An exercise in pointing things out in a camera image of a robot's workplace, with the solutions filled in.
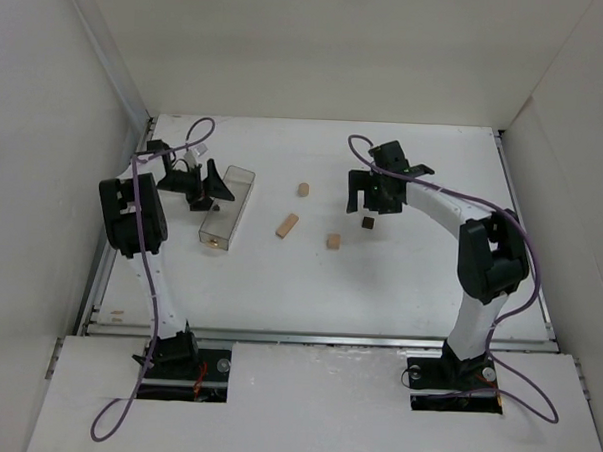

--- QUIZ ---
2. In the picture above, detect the small dark wood block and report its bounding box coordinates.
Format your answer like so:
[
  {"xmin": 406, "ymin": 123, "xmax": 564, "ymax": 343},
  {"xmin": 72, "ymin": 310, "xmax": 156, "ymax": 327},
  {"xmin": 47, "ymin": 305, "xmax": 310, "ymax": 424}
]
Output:
[{"xmin": 362, "ymin": 217, "xmax": 375, "ymax": 230}]

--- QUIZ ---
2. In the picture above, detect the clear plastic box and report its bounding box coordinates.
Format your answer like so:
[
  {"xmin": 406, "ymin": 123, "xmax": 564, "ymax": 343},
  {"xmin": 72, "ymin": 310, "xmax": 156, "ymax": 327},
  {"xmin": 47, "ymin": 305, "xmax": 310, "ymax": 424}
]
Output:
[{"xmin": 199, "ymin": 165, "xmax": 256, "ymax": 251}]

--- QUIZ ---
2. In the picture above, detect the light wood letter cube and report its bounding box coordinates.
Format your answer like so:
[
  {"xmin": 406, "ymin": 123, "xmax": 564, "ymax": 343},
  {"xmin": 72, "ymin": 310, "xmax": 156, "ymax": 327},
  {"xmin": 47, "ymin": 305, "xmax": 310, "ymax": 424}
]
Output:
[{"xmin": 326, "ymin": 233, "xmax": 341, "ymax": 251}]

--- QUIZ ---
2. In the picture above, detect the light wood cylinder block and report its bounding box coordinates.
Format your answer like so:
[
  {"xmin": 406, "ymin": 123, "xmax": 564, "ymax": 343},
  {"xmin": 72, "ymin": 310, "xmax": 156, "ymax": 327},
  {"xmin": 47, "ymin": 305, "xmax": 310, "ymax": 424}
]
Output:
[{"xmin": 297, "ymin": 183, "xmax": 310, "ymax": 197}]

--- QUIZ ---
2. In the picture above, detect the long light wood block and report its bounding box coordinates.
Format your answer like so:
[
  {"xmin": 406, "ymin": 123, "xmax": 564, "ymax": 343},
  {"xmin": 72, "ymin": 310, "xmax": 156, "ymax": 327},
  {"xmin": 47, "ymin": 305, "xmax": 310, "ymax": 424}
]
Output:
[{"xmin": 275, "ymin": 213, "xmax": 299, "ymax": 239}]

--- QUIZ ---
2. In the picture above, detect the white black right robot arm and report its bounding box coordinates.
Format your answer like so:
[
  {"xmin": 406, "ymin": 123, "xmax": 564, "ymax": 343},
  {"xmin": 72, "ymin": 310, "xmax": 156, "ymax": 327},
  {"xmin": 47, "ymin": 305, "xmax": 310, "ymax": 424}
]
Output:
[{"xmin": 346, "ymin": 141, "xmax": 530, "ymax": 391}]

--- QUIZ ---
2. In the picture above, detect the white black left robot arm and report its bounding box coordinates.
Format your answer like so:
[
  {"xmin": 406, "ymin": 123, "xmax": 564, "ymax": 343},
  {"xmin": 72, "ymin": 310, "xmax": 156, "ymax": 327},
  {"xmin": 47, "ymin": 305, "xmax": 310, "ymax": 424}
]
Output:
[{"xmin": 99, "ymin": 140, "xmax": 235, "ymax": 379}]

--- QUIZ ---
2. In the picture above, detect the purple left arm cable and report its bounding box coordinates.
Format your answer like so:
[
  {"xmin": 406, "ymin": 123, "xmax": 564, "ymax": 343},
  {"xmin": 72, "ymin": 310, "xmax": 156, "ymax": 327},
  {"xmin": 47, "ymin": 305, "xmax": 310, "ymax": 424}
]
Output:
[{"xmin": 88, "ymin": 112, "xmax": 218, "ymax": 447}]

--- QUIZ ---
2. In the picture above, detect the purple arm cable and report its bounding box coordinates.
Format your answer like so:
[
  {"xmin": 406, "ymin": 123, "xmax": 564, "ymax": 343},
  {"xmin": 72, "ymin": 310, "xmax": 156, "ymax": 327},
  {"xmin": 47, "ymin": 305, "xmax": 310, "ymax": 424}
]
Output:
[
  {"xmin": 88, "ymin": 112, "xmax": 218, "ymax": 447},
  {"xmin": 335, "ymin": 133, "xmax": 572, "ymax": 424}
]

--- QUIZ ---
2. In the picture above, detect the aluminium frame rail left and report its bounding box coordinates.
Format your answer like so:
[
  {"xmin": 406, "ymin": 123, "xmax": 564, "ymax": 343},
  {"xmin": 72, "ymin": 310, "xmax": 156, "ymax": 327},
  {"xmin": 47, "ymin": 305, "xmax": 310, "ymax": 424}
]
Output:
[{"xmin": 71, "ymin": 116, "xmax": 157, "ymax": 336}]

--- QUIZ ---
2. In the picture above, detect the aluminium frame rail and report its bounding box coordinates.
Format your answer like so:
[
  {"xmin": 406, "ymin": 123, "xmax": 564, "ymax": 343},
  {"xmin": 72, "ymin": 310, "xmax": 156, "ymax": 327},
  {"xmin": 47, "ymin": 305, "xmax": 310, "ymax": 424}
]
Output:
[
  {"xmin": 494, "ymin": 130, "xmax": 559, "ymax": 352},
  {"xmin": 71, "ymin": 116, "xmax": 157, "ymax": 336},
  {"xmin": 80, "ymin": 322, "xmax": 559, "ymax": 354}
]

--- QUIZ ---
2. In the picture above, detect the aluminium frame rail right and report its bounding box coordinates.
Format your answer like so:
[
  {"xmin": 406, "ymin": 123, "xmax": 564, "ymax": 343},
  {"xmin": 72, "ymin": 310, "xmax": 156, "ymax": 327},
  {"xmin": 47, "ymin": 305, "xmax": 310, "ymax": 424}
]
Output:
[{"xmin": 494, "ymin": 130, "xmax": 559, "ymax": 352}]

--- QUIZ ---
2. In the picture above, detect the aluminium frame rail front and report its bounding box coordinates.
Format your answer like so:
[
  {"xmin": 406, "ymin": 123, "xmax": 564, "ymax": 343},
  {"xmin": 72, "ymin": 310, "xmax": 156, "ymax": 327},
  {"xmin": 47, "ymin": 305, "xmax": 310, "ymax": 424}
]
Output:
[{"xmin": 80, "ymin": 322, "xmax": 559, "ymax": 354}]

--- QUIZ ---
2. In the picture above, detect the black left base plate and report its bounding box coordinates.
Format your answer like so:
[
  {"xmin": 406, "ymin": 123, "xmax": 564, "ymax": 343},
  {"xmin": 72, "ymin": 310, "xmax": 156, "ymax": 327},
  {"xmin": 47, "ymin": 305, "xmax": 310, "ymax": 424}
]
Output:
[{"xmin": 136, "ymin": 348, "xmax": 232, "ymax": 404}]

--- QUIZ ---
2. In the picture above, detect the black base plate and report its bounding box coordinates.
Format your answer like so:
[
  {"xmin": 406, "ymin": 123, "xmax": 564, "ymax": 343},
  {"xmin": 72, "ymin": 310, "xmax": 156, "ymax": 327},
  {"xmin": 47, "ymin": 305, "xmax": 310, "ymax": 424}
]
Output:
[
  {"xmin": 136, "ymin": 348, "xmax": 232, "ymax": 404},
  {"xmin": 405, "ymin": 356, "xmax": 503, "ymax": 415}
]

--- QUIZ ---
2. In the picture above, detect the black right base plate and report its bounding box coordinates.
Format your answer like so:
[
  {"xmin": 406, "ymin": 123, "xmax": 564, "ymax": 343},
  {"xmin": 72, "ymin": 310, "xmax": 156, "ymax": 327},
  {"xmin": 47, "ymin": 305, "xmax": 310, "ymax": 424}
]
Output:
[{"xmin": 405, "ymin": 356, "xmax": 503, "ymax": 415}]

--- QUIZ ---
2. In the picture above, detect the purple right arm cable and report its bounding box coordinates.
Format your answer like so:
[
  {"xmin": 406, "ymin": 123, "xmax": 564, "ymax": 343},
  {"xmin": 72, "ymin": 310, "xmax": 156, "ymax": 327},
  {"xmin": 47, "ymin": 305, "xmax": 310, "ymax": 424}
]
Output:
[{"xmin": 335, "ymin": 133, "xmax": 572, "ymax": 424}]

